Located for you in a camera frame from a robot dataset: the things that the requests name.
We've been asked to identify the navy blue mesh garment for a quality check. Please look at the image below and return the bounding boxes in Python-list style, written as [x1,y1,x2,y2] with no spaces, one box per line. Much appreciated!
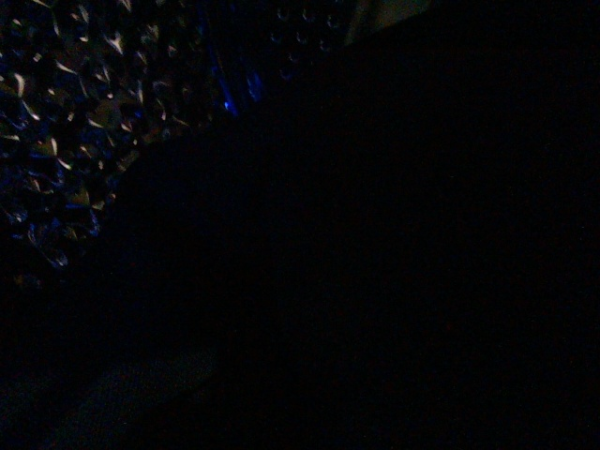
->
[1,1,599,449]

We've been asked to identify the stainless steel drum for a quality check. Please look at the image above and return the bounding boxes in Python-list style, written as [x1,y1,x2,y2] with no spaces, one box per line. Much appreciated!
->
[1,1,429,288]

